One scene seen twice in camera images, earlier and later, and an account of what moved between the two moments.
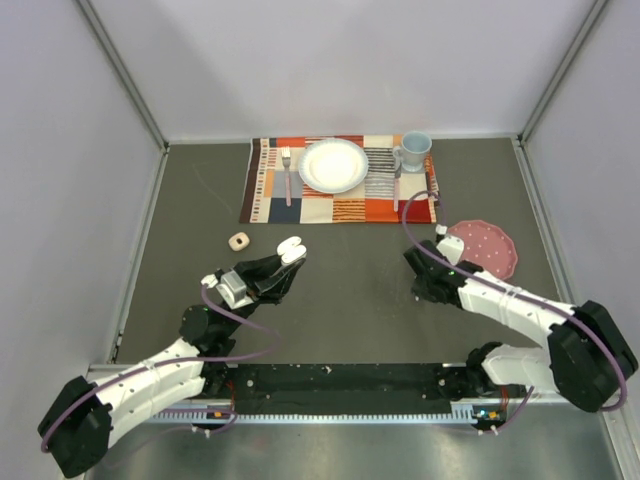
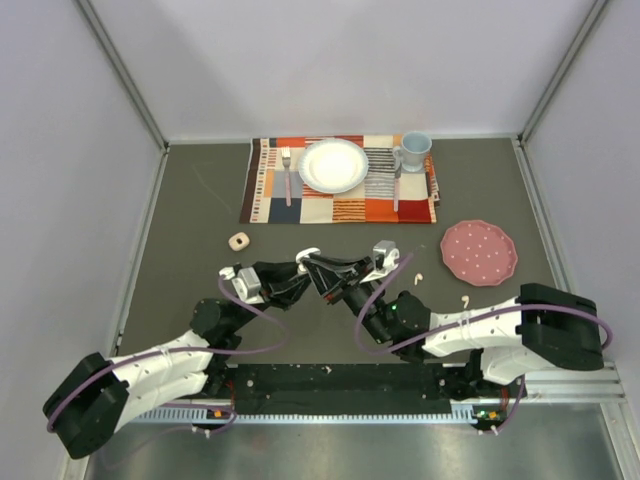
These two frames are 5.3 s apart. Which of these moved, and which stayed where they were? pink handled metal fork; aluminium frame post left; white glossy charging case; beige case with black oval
Moved: white glossy charging case
Stayed: aluminium frame post left; pink handled metal fork; beige case with black oval
